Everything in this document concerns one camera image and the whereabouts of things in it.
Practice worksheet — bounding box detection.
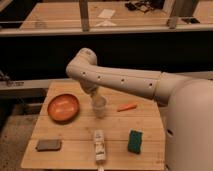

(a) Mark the clear plastic cup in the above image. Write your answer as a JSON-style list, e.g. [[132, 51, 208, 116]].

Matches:
[[91, 96, 107, 118]]

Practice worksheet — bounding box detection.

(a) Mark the grey brown sponge block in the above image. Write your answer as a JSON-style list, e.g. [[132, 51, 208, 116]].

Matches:
[[36, 139, 62, 151]]

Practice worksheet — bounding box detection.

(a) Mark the orange ceramic bowl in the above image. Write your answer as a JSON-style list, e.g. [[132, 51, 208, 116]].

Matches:
[[47, 94, 80, 122]]

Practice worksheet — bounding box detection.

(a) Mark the white paper sheet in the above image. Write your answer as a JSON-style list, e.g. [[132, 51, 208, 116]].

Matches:
[[98, 9, 115, 19]]

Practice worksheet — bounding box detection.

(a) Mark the orange carrot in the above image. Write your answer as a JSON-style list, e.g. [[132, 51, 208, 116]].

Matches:
[[117, 103, 137, 112]]

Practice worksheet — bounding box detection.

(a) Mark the white remote-like bottle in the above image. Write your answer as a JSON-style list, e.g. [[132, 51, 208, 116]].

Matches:
[[93, 130, 106, 164]]

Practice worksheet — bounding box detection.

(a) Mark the grey metal post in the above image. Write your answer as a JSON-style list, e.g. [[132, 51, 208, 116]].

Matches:
[[79, 0, 90, 32], [167, 0, 184, 29]]

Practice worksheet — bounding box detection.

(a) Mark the grey metal post right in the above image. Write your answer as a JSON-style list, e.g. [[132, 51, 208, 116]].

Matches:
[[167, 0, 184, 29]]

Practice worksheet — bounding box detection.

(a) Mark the black cables pile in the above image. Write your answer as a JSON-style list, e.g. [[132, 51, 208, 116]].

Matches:
[[124, 0, 158, 14]]

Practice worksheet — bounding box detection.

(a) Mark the green sponge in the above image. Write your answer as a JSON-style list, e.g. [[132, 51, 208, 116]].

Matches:
[[127, 130, 142, 154]]

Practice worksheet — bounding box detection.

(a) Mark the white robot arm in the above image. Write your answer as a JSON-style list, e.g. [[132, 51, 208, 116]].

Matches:
[[66, 48, 213, 171]]

